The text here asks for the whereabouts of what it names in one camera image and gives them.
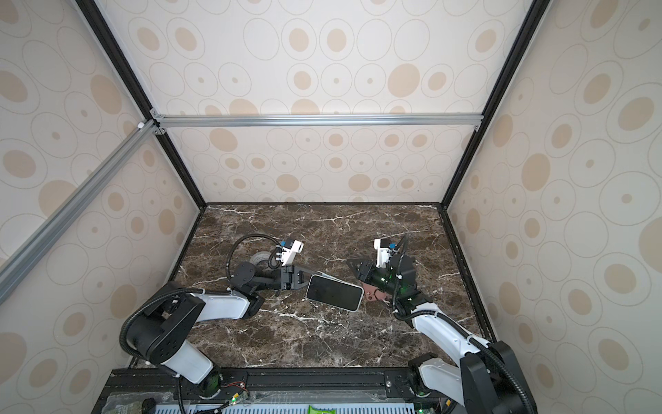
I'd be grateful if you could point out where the clear tape roll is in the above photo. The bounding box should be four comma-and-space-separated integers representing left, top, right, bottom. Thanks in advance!
249, 251, 271, 267

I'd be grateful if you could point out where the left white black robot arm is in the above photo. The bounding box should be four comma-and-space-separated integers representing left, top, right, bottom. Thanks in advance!
119, 262, 314, 385

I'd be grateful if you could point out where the diagonal aluminium rail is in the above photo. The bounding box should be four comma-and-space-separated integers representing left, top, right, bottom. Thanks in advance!
1, 120, 155, 302

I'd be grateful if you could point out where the horizontal aluminium rail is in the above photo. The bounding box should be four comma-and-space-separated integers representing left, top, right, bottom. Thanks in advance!
155, 113, 484, 128

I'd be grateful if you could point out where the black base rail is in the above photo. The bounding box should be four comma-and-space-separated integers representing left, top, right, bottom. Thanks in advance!
92, 367, 464, 413

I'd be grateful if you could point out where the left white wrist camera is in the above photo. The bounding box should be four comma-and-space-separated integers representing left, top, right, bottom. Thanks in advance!
275, 239, 303, 266

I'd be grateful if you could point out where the pink phone case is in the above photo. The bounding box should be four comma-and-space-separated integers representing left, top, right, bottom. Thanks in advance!
361, 283, 391, 302

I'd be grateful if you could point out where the phone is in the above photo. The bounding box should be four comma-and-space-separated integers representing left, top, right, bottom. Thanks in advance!
305, 274, 365, 312

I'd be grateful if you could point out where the green tag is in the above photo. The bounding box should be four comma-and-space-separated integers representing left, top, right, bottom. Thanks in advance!
307, 405, 337, 414

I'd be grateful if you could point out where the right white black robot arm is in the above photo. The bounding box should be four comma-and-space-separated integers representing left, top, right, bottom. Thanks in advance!
348, 253, 537, 413

